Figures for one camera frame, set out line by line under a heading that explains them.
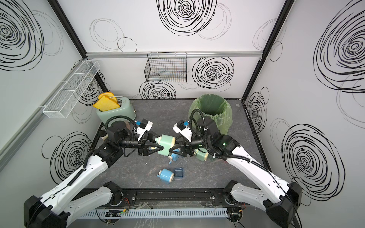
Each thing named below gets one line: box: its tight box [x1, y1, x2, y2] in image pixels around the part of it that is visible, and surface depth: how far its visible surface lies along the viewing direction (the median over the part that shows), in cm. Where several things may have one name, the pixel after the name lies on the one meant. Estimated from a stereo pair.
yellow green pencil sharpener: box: [154, 133, 176, 157], surface depth 60 cm
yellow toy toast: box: [92, 91, 121, 112], surface depth 93 cm
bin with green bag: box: [188, 93, 233, 135], surface depth 91 cm
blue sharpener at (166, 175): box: [156, 168, 175, 183], surface depth 76 cm
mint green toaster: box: [96, 96, 137, 125], surface depth 97 cm
